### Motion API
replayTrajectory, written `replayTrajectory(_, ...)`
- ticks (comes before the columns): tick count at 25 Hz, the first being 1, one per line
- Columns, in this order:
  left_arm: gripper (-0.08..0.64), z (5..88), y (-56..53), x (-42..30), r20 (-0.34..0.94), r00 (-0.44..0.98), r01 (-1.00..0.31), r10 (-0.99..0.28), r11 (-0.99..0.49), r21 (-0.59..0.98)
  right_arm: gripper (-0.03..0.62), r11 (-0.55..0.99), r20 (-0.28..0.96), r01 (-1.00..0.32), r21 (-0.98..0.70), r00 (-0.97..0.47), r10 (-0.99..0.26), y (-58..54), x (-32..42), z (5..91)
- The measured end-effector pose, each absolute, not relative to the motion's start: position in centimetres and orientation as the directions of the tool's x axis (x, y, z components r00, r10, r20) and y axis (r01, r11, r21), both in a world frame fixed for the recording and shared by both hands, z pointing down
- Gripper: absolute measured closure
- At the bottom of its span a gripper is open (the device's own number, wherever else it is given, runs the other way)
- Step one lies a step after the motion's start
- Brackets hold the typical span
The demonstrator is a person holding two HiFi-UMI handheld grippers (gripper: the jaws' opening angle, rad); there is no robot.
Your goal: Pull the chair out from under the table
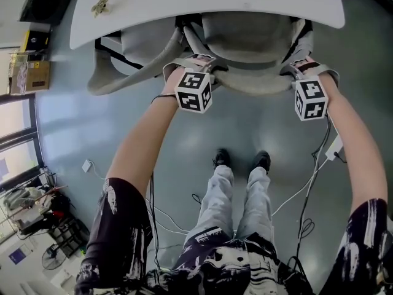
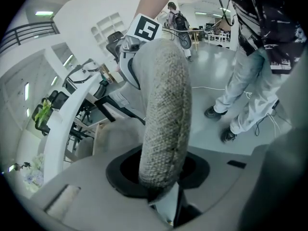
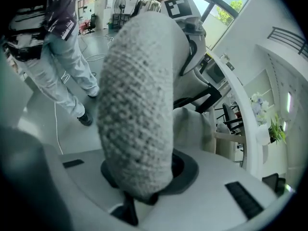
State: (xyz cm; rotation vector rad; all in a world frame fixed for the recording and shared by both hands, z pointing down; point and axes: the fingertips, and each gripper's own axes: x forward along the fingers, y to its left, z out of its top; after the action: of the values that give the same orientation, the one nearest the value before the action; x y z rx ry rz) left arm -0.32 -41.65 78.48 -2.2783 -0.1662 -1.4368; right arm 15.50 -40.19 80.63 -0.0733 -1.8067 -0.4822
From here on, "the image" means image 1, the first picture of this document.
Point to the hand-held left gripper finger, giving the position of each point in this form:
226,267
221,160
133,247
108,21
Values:
178,64

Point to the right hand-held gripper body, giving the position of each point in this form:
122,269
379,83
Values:
310,98

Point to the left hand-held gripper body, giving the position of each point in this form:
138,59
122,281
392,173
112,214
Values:
193,92

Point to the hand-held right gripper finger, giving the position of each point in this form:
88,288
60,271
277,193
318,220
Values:
331,74

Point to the grey chair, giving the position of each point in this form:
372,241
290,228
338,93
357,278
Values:
138,48
248,41

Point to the person's left forearm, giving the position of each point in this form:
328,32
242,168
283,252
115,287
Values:
144,140

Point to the person's right forearm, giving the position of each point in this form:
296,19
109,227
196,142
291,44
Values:
356,146

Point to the white oval table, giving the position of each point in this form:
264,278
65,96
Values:
190,2

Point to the person's left hand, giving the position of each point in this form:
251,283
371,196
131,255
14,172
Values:
201,64

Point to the person's right hand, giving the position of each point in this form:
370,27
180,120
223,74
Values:
307,68

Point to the white power block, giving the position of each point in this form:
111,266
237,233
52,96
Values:
334,147

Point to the person's left black shoe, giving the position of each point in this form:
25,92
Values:
221,158

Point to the person's black shoe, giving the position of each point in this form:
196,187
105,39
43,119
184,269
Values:
221,158
262,161

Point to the person's right black shoe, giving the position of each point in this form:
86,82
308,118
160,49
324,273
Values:
262,161

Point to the dried flower sprig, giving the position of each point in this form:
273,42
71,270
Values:
100,7

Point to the light grey trousers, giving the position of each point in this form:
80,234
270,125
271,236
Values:
224,201

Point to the white power adapter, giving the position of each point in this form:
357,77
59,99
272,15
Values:
87,166

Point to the black square appliance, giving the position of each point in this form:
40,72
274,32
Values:
46,5

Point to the yellow and black box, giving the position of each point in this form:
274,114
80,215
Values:
35,41

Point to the brown cardboard box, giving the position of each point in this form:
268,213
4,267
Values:
33,77

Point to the black and white patterned shirt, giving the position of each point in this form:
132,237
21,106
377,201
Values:
233,266

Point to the pile of clutter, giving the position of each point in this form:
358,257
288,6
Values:
30,204

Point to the black floor fan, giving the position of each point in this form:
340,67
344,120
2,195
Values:
52,257

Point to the dark window frame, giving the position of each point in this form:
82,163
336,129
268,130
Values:
35,134

